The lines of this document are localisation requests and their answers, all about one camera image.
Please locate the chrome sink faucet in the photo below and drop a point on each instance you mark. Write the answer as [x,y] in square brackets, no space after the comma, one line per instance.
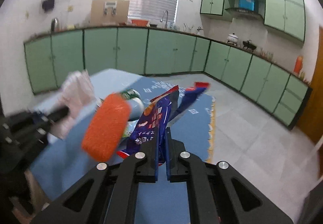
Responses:
[164,19]

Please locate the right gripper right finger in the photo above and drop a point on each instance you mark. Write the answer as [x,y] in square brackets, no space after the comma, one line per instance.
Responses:
[218,193]

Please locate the blue snack wrapper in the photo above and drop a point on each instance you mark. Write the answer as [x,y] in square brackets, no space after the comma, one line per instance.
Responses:
[153,121]

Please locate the green lower kitchen cabinets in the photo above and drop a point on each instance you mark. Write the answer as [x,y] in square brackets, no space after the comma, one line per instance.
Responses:
[50,57]

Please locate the dark hanging towel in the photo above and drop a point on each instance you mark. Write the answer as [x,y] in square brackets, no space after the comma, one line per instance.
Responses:
[48,5]

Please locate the red plastic basin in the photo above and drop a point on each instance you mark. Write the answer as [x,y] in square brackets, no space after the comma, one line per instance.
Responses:
[140,22]

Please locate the black wok pan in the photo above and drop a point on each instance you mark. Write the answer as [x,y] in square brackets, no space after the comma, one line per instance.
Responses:
[248,45]

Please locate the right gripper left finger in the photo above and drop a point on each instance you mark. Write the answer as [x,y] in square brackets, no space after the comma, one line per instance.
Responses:
[106,194]

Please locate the range hood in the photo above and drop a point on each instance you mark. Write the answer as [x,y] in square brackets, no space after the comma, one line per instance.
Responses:
[243,13]

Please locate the cardboard box on counter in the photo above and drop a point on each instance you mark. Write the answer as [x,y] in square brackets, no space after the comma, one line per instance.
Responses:
[109,12]

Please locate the white cooking pot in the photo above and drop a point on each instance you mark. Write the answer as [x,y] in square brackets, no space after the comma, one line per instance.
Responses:
[232,39]

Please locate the orange thermos flask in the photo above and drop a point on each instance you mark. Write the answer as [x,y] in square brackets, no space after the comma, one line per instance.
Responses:
[298,65]

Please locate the steel electric kettle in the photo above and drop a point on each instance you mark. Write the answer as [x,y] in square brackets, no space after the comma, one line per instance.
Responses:
[55,25]

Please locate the blue box above hood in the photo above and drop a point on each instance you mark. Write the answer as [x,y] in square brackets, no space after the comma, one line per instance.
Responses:
[251,5]

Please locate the orange foam net sleeve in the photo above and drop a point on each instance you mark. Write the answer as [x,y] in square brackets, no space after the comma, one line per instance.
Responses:
[106,128]

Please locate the brown wooden door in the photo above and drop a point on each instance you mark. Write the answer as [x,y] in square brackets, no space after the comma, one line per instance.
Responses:
[310,121]

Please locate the white plastic bottle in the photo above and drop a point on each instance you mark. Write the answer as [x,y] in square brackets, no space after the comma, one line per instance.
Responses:
[133,98]

